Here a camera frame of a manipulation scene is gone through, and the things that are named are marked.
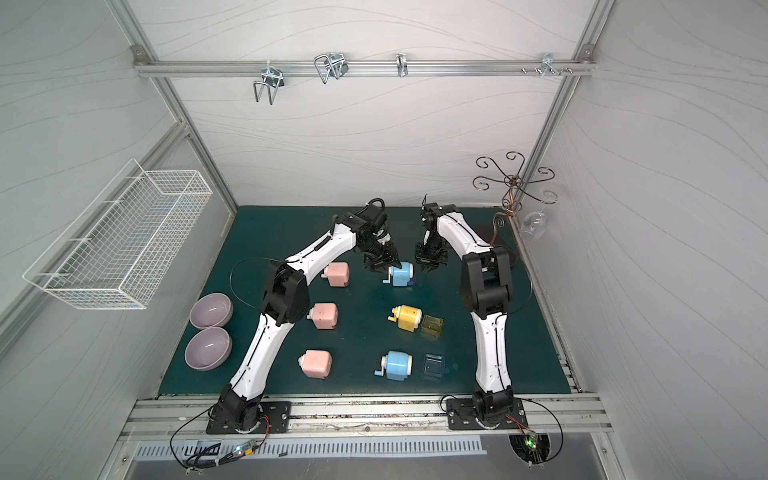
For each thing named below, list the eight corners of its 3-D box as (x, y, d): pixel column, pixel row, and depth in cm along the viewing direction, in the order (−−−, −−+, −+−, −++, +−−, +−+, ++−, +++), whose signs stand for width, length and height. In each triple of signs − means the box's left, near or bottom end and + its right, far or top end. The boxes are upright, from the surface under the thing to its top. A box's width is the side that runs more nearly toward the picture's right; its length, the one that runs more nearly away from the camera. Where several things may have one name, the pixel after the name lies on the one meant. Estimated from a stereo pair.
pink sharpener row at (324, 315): (311, 329, 90) (306, 320, 84) (314, 313, 93) (310, 303, 88) (336, 329, 90) (333, 320, 84) (338, 313, 93) (335, 303, 88)
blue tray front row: (424, 376, 82) (425, 374, 81) (423, 356, 86) (424, 353, 84) (444, 376, 82) (446, 374, 81) (442, 356, 86) (443, 353, 84)
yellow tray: (419, 331, 91) (419, 328, 89) (423, 316, 94) (424, 313, 92) (439, 338, 89) (440, 335, 87) (443, 322, 93) (444, 319, 91)
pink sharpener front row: (300, 378, 80) (295, 372, 76) (305, 356, 84) (300, 349, 79) (330, 378, 80) (326, 372, 76) (332, 356, 84) (329, 349, 79)
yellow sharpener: (389, 326, 92) (389, 313, 85) (394, 313, 94) (394, 300, 88) (416, 335, 90) (418, 323, 83) (420, 322, 93) (422, 309, 86)
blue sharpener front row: (377, 375, 81) (376, 366, 76) (383, 355, 85) (383, 345, 79) (408, 385, 80) (409, 377, 74) (413, 364, 83) (415, 355, 77)
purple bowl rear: (195, 334, 90) (183, 325, 84) (209, 302, 97) (199, 292, 91) (232, 334, 90) (222, 325, 84) (243, 303, 97) (234, 292, 91)
